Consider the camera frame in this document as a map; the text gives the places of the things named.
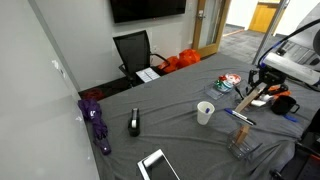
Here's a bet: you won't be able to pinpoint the black mug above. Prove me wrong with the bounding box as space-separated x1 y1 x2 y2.
271 95 300 115

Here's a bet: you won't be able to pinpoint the wall mounted black television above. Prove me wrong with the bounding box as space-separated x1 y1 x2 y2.
110 0 187 23

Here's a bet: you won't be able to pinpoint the red white bow pack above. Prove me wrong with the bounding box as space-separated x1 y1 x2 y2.
226 73 241 85

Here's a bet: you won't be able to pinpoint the long clear plastic container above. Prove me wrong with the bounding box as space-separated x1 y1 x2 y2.
204 73 244 100

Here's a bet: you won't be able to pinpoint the wooden Merry Christmas stamp block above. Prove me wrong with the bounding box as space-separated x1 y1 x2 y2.
235 83 266 113

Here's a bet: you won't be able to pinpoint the white paper cup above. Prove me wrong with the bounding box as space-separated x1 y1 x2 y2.
197 101 215 125

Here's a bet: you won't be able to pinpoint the black marker pen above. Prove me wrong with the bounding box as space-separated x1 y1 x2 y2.
234 87 244 100

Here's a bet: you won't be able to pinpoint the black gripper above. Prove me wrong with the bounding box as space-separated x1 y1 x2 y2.
246 68 287 98

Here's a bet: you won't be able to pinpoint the blue clip on table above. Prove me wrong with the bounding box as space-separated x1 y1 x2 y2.
283 115 298 122

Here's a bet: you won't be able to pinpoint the orange item clear tray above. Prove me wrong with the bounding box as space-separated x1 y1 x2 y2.
268 85 291 98

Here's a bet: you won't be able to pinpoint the grey tablecloth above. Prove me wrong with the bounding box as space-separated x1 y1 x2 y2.
93 54 320 180

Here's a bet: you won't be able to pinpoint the blue capped marker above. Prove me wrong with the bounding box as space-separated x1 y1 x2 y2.
224 108 256 125

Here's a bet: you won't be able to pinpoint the tablet with white frame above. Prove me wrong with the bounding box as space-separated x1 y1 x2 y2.
137 149 180 180

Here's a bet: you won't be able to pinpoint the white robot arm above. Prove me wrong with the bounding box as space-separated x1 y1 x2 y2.
248 4 320 94

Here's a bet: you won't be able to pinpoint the black mesh office chair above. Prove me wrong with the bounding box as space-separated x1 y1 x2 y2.
113 30 171 87

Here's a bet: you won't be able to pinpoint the blue white bow pack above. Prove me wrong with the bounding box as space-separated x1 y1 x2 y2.
215 80 233 93

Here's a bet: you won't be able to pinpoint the red green gift bows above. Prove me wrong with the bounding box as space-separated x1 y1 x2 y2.
218 76 227 82

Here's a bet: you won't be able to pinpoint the purple folded umbrella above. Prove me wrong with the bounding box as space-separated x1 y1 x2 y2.
78 99 112 155

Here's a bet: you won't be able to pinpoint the white papers on chair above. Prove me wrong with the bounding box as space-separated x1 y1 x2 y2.
136 68 160 83

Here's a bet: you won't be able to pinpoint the plain wooden stamp block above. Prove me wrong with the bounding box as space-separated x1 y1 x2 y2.
236 125 250 144

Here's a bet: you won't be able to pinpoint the wooden glass door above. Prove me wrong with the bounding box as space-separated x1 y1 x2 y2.
192 0 231 58

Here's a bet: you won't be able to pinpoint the orange bags on floor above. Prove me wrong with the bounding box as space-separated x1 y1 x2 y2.
158 49 200 73

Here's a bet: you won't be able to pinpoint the small clear plastic container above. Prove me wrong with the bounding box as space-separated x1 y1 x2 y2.
227 129 261 160

